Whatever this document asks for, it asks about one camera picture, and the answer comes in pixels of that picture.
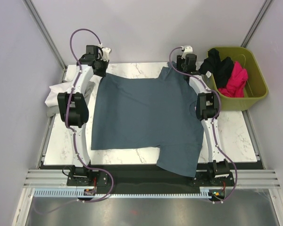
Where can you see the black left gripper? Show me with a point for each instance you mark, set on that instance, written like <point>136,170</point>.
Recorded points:
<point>102,74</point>

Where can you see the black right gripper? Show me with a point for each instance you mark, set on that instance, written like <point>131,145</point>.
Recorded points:
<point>178,60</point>

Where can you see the blue-grey t-shirt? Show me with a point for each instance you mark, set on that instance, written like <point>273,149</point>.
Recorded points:
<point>157,112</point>

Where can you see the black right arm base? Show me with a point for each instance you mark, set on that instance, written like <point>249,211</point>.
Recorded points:
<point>202,178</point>

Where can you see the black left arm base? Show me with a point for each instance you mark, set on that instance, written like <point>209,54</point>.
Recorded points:
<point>81,176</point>

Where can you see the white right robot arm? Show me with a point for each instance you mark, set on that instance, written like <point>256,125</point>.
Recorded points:
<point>207,111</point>

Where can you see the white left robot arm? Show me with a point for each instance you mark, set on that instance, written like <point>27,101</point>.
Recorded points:
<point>73,108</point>

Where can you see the black t-shirt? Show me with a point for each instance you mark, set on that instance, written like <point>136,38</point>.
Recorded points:
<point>221,69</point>

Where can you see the pink t-shirt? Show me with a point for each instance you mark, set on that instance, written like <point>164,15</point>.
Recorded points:
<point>236,83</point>

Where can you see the olive green plastic bin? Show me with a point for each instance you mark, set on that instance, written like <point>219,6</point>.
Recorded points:
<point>255,88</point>

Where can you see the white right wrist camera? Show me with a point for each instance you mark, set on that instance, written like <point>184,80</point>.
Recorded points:
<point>187,49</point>

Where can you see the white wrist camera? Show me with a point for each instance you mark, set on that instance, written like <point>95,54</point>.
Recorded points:
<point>105,53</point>
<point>187,49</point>

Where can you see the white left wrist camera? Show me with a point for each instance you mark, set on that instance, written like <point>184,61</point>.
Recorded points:
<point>105,53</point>

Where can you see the left aluminium corner post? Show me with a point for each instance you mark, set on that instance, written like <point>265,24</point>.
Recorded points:
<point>45,33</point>

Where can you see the aluminium corner post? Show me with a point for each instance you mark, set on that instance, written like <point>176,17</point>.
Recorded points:
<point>256,23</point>
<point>45,33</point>

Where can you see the right aluminium corner post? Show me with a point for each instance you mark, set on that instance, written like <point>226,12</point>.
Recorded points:
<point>256,23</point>

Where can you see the aluminium frame rail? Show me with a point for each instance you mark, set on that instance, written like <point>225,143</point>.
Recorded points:
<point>258,178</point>

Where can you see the light blue cable duct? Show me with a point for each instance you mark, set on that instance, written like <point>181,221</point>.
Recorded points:
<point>83,193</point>

